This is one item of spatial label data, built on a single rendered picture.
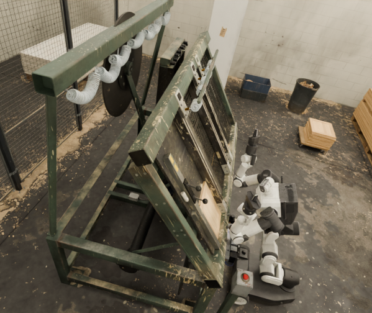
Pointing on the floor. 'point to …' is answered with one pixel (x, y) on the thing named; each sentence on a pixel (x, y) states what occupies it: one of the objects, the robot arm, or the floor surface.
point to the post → (228, 303)
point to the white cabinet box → (225, 33)
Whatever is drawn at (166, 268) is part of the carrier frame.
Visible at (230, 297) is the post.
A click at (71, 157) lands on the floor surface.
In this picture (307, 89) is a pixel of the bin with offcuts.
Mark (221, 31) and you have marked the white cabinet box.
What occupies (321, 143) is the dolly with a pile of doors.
